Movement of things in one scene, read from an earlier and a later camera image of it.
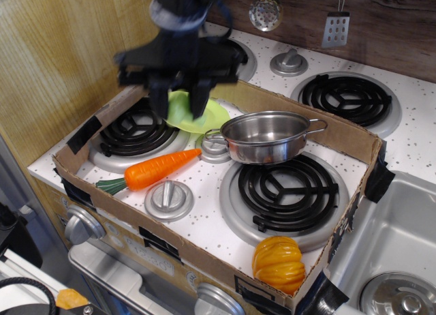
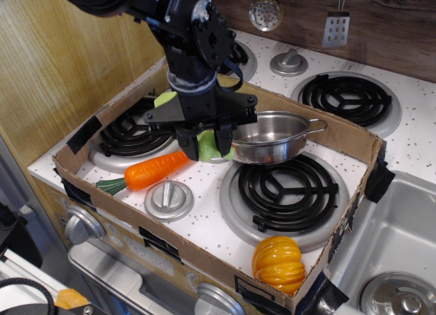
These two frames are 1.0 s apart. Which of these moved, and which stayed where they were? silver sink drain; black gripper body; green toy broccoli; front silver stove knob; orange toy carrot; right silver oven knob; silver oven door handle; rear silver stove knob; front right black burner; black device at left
Moved: green toy broccoli; black gripper body
Stayed: orange toy carrot; front silver stove knob; silver sink drain; silver oven door handle; right silver oven knob; rear silver stove knob; black device at left; front right black burner
